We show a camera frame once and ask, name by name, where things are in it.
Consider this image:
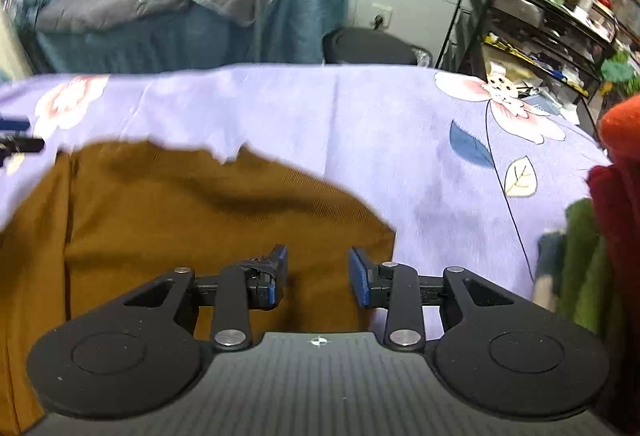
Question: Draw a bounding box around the black trash bin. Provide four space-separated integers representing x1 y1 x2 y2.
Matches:
321 27 432 67

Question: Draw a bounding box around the dark blue cloth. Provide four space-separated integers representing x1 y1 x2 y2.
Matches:
534 229 568 309

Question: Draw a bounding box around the red cloth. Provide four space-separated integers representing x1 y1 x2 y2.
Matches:
586 160 640 436

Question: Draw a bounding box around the blue grey clothes pile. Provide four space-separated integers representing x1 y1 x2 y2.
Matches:
14 0 351 76

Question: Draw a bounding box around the orange cloth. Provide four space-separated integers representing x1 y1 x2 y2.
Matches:
599 94 640 163

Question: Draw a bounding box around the brown shirt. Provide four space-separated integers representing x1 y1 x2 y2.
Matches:
0 141 398 436

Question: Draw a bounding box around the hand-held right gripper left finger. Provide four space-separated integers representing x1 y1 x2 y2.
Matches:
122 243 290 352

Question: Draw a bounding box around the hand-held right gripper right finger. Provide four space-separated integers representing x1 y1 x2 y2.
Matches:
348 245 516 352

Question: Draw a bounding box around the purple floral bed sheet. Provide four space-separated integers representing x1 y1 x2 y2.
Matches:
0 64 613 312

